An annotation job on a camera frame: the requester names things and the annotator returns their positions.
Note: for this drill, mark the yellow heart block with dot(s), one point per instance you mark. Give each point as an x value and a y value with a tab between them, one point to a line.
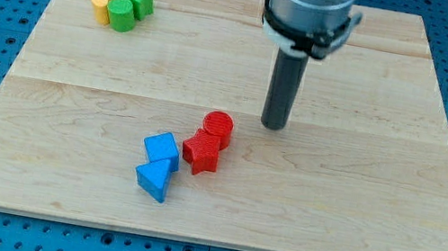
100	10

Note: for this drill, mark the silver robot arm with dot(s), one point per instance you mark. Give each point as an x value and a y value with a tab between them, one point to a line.
309	28

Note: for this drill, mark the red star block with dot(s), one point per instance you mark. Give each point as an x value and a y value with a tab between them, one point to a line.
201	151

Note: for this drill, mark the green cylinder block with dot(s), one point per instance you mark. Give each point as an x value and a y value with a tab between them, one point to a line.
121	15

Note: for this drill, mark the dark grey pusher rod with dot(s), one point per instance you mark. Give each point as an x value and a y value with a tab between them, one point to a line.
285	81

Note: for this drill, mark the red cylinder block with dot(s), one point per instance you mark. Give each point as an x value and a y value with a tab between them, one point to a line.
219	124

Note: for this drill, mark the light wooden board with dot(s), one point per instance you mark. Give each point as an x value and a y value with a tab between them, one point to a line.
362	164

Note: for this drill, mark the blue cube block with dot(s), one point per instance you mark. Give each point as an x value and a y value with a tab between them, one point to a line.
163	146

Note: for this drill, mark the blue triangle block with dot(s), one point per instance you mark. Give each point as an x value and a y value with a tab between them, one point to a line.
154	178

